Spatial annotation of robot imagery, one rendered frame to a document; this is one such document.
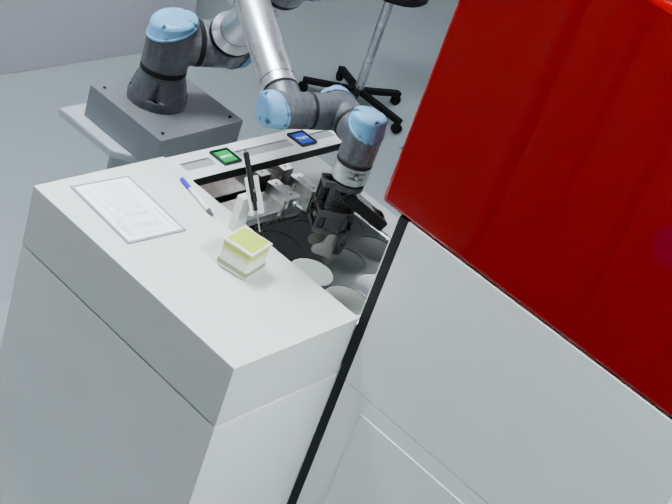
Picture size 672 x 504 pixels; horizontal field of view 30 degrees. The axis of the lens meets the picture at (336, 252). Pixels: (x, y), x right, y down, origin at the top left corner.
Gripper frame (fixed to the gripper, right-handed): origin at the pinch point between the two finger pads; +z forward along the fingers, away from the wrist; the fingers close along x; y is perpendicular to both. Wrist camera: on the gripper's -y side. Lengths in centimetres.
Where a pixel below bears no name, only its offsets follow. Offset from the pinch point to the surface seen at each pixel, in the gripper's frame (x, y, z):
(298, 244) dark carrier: -15.2, 1.8, 7.3
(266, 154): -42.5, 6.4, 1.2
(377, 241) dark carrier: -20.9, -18.8, 7.4
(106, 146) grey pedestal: -59, 41, 15
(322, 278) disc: -3.2, -1.4, 7.3
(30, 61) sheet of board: -249, 44, 93
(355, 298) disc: 2.7, -7.8, 7.3
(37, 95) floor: -230, 41, 97
